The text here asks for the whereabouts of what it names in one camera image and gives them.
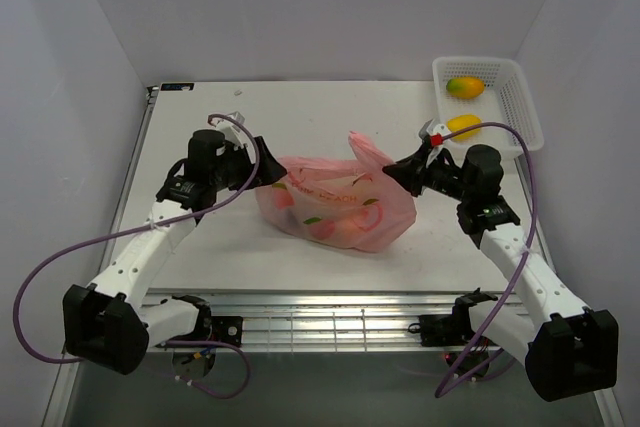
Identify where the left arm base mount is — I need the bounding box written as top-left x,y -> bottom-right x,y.
172,295 -> 244,347

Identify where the aluminium frame rail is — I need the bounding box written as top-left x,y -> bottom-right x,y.
139,289 -> 596,354

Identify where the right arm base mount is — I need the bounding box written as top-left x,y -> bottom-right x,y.
407,288 -> 498,347

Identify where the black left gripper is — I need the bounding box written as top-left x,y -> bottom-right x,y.
211,137 -> 287,192

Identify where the pink plastic bag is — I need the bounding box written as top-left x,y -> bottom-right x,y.
255,132 -> 417,253

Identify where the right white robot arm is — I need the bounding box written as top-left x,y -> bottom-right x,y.
383,143 -> 619,402

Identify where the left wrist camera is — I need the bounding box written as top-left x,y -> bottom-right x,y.
207,112 -> 244,144

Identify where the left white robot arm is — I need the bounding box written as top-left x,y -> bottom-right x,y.
63,128 -> 286,374

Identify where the green yellow fake mango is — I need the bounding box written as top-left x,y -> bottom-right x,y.
446,76 -> 485,100

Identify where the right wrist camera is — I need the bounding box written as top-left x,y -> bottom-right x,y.
418,119 -> 450,148

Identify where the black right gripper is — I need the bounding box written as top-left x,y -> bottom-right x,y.
382,144 -> 473,203

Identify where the white plastic basket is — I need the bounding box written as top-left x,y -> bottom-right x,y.
432,56 -> 544,151

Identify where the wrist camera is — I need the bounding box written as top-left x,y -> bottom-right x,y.
418,119 -> 450,148
207,112 -> 244,144

